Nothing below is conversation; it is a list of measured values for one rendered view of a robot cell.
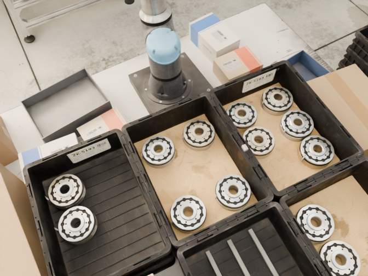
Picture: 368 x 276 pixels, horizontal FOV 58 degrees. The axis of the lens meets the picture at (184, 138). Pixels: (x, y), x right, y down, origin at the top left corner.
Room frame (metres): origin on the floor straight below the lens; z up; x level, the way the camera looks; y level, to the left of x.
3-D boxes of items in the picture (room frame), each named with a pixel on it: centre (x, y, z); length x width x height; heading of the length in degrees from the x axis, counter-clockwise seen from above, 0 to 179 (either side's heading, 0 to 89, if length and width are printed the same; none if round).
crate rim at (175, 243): (0.40, -0.02, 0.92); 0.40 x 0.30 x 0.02; 22
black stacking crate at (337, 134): (0.52, -0.30, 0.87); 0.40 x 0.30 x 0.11; 22
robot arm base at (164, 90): (0.82, 0.05, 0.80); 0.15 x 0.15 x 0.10
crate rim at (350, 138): (0.52, -0.30, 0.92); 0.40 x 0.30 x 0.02; 22
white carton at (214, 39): (1.06, -0.16, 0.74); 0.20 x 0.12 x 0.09; 30
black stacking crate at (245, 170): (0.40, -0.02, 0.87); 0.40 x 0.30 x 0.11; 22
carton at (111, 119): (0.62, 0.28, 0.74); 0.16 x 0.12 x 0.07; 121
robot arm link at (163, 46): (0.84, 0.05, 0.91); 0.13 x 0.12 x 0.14; 8
